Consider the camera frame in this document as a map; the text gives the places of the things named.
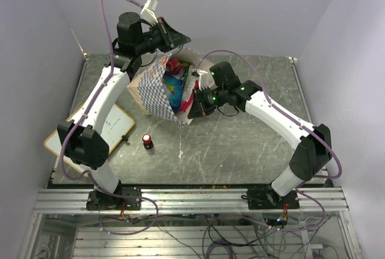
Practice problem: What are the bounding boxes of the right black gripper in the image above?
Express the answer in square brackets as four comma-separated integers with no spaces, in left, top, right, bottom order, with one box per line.
[187,85,227,119]

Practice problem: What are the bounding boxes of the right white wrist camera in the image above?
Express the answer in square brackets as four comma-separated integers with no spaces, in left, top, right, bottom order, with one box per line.
[190,69,214,90]

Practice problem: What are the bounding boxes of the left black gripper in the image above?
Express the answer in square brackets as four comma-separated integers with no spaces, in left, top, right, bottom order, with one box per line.
[137,17,193,55]

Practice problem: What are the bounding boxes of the red black small bottle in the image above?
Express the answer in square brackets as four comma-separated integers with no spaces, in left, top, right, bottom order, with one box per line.
[142,134,154,150]

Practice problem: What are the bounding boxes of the pink snack bag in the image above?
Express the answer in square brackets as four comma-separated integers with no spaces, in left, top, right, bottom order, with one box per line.
[180,64,199,112]

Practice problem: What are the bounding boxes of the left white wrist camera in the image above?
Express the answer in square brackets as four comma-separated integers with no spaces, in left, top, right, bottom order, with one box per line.
[140,0,158,25]

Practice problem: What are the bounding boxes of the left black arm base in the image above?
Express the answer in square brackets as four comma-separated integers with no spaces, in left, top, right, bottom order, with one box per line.
[86,187,141,211]

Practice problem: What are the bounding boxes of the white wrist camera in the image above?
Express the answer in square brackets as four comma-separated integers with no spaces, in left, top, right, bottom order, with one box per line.
[140,0,158,25]
[190,69,214,90]

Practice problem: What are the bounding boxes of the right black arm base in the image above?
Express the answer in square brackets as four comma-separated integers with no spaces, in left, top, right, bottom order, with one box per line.
[241,186,300,210]

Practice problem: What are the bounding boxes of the blue checkered paper bag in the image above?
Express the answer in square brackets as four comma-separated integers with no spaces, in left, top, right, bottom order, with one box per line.
[127,48,214,125]

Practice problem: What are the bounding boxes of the aluminium rail frame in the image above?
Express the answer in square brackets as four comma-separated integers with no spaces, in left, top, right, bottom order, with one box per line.
[32,188,349,215]

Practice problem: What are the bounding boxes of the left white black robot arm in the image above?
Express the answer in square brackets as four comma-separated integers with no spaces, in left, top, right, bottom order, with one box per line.
[57,12,191,209]

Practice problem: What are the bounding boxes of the blue fruit candy bag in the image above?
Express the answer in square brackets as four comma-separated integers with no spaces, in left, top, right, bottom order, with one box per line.
[162,75,183,111]

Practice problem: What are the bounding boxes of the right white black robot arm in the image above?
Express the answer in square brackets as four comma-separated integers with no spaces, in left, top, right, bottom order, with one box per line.
[188,62,332,208]

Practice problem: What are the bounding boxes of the loose cables under table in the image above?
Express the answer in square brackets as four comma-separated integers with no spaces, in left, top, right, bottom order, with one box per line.
[99,207,331,259]

